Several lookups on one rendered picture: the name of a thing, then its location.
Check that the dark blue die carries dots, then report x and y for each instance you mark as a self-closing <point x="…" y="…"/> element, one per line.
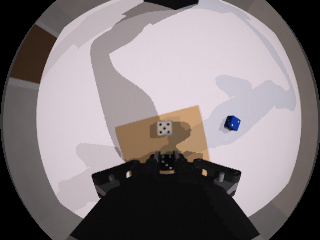
<point x="232" y="123"/>

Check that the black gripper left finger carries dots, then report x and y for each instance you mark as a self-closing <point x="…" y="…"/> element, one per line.
<point x="106" y="179"/>

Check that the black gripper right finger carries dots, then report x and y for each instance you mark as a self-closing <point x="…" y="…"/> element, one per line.
<point x="223" y="176"/>

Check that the grey die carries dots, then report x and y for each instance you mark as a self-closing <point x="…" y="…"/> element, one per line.
<point x="164" y="128"/>

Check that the tan flat mat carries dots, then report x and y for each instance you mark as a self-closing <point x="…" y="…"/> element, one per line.
<point x="138" y="140"/>

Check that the black die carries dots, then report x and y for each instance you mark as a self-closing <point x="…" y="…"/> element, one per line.
<point x="166" y="162"/>

